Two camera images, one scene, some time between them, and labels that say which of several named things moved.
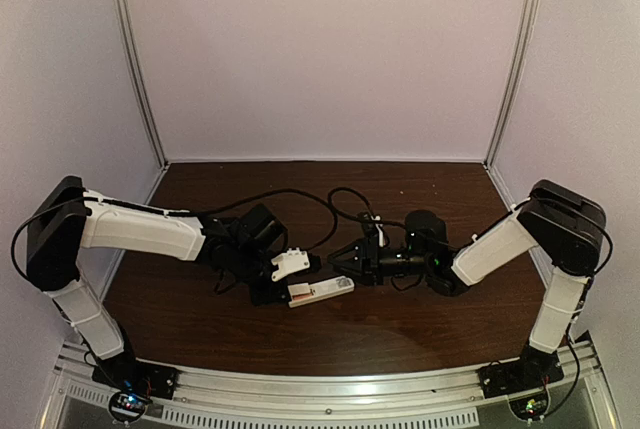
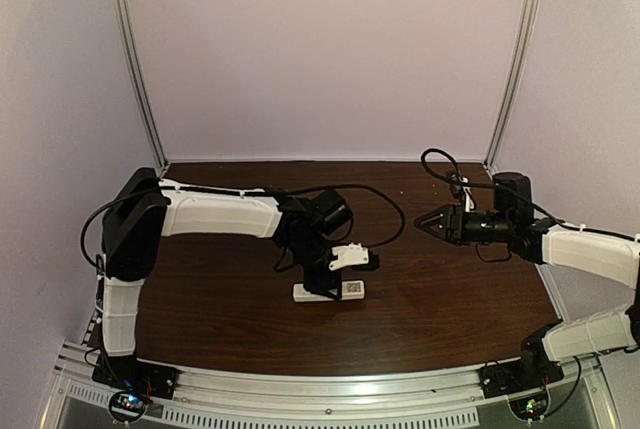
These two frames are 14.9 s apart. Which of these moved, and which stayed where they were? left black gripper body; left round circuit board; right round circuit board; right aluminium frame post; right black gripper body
Moved: left black gripper body; right black gripper body
Stayed: left round circuit board; right aluminium frame post; right round circuit board
